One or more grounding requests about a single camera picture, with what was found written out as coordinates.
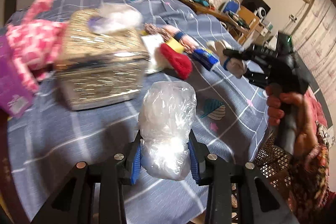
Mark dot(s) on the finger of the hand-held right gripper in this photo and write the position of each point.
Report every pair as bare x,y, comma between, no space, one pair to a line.
256,78
235,54

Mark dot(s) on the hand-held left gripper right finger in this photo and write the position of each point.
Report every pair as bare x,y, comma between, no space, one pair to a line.
194,163

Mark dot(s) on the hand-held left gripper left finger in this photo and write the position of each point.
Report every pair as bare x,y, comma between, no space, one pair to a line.
136,161

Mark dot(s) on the beige plush toy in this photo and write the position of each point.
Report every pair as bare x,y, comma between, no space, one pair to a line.
236,66

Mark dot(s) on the clear plastic bag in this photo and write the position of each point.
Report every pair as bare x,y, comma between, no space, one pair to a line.
168,119

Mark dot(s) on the gold patterned box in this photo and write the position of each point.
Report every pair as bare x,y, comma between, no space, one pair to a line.
99,64

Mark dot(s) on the person's right forearm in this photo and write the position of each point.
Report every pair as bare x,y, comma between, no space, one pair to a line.
312,176

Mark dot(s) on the person's right hand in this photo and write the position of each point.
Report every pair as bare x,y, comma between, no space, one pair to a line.
288,102

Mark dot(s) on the blue packet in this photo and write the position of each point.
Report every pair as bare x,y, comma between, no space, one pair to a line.
204,58

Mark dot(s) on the wooden table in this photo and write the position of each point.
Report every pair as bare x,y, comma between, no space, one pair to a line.
225,19

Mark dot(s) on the blue folding chair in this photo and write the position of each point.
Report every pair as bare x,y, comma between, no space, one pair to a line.
231,7

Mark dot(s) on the white fan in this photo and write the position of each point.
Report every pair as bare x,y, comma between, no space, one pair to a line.
261,12

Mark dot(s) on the pink cloth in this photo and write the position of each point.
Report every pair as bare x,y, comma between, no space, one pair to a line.
316,108

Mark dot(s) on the black monitor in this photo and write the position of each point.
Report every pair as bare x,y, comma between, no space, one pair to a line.
252,1

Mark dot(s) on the red knitted item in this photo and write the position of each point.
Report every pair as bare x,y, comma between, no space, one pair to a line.
176,60

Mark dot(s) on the grey checked bedsheet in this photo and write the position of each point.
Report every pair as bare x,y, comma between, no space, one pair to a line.
78,134

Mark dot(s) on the teal item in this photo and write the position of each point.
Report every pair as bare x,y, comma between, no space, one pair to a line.
199,0

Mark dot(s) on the pink striped knitted item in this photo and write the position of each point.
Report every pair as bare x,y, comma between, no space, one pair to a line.
170,31

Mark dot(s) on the wicker basket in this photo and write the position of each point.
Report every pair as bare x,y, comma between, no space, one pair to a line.
273,161

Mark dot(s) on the white fluffy item in bag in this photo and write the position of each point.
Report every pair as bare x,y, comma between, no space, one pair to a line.
118,16

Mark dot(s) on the purple box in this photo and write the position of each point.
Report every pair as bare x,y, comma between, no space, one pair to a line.
10,87

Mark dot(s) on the pink plush toy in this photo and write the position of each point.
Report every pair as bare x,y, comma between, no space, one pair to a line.
34,40

